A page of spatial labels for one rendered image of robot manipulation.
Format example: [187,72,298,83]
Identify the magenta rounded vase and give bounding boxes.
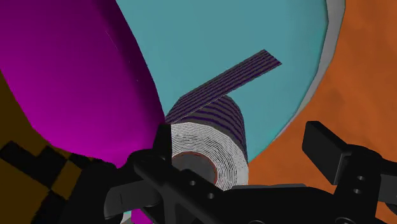
[0,0,167,224]

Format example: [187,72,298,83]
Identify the purple striped toilet paper roll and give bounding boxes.
[164,48,282,192]

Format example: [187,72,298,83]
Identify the teal round plate grey rim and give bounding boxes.
[115,0,347,165]

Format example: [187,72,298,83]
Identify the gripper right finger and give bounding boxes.
[302,120,397,224]

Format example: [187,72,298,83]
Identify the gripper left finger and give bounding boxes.
[103,123,232,224]

